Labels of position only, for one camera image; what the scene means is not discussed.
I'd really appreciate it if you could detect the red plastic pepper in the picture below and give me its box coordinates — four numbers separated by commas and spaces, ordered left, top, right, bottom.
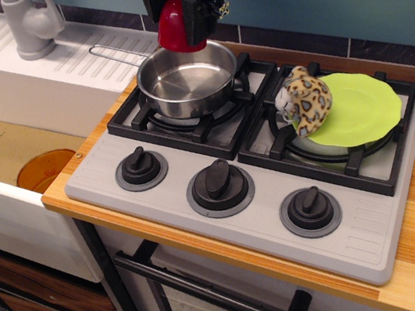
158, 0, 207, 53

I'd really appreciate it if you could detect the stuffed cheetah toy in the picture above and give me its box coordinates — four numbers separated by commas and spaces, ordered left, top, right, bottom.
274, 66, 333, 138

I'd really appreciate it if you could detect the stainless steel pot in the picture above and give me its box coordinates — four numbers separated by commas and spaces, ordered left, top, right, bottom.
89, 41, 238, 120

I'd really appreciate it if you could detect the left black stove knob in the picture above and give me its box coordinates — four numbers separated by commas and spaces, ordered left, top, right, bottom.
115, 146, 168, 193

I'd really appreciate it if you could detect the black stove knob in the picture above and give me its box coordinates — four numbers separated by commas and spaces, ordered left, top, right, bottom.
115, 146, 168, 193
186, 159, 255, 219
279, 186, 342, 239

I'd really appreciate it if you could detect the middle black stove knob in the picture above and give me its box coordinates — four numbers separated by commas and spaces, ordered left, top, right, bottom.
186, 159, 255, 219

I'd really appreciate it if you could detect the grey toy stove top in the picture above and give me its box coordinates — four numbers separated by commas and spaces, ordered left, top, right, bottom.
49, 39, 415, 311

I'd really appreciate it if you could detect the lime green plate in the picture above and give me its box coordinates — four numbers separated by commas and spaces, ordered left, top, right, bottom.
309, 73, 403, 148

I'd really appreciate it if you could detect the right black stove knob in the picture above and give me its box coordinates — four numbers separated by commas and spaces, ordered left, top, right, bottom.
279, 186, 342, 239

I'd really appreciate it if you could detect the left black burner grate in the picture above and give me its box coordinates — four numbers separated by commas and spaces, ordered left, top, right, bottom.
107, 53, 278, 160

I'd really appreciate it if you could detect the black burner grate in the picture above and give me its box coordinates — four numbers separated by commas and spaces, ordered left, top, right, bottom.
238, 62, 415, 197
107, 53, 278, 160

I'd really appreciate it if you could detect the grey toy faucet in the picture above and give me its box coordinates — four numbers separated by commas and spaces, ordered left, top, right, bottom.
1, 0, 65, 61

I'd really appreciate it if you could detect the right black burner grate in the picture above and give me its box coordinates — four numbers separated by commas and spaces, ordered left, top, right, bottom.
238, 62, 415, 197

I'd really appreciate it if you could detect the white toy sink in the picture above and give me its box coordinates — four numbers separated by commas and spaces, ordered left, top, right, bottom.
0, 14, 157, 282

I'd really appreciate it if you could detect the oven door with window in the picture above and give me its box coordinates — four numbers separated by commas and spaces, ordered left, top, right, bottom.
97, 227, 382, 311

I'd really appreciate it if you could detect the wooden drawer front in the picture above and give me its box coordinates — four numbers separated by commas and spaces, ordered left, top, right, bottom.
0, 222, 138, 311

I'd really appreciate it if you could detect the black oven door handle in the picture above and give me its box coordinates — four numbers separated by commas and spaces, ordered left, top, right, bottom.
114, 248, 312, 311

